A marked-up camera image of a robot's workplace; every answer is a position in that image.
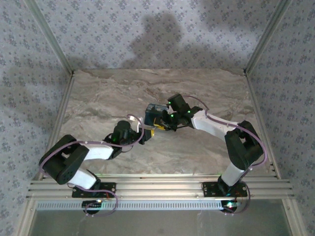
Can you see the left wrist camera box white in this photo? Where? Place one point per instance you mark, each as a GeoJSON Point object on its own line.
{"type": "Point", "coordinates": [137, 125]}

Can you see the aluminium corner post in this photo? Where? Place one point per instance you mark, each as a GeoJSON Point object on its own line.
{"type": "Point", "coordinates": [49, 34]}
{"type": "Point", "coordinates": [268, 34]}

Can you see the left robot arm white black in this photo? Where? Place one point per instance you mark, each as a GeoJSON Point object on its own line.
{"type": "Point", "coordinates": [71, 159]}

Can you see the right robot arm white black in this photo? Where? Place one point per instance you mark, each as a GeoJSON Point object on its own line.
{"type": "Point", "coordinates": [243, 147]}

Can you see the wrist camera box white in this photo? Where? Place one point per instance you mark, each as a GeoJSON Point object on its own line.
{"type": "Point", "coordinates": [137, 125]}
{"type": "Point", "coordinates": [169, 107]}

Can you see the aluminium side rail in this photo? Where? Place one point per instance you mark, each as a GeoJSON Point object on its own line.
{"type": "Point", "coordinates": [62, 110]}
{"type": "Point", "coordinates": [258, 110]}

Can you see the left controller board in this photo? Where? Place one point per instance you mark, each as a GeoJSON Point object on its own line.
{"type": "Point", "coordinates": [92, 204]}

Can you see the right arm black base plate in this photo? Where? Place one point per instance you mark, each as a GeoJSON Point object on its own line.
{"type": "Point", "coordinates": [210, 189]}

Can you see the starry night print box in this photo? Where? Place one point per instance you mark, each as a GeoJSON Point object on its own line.
{"type": "Point", "coordinates": [153, 111]}

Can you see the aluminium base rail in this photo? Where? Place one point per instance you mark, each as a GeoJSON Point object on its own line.
{"type": "Point", "coordinates": [160, 186]}

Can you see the right controller board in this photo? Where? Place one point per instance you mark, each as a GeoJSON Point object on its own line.
{"type": "Point", "coordinates": [230, 204]}

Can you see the controller board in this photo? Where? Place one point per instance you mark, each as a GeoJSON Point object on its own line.
{"type": "Point", "coordinates": [230, 204]}
{"type": "Point", "coordinates": [92, 204]}

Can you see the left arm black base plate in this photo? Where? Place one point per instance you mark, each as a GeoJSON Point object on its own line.
{"type": "Point", "coordinates": [108, 188]}

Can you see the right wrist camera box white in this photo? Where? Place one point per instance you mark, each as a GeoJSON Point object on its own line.
{"type": "Point", "coordinates": [169, 107]}

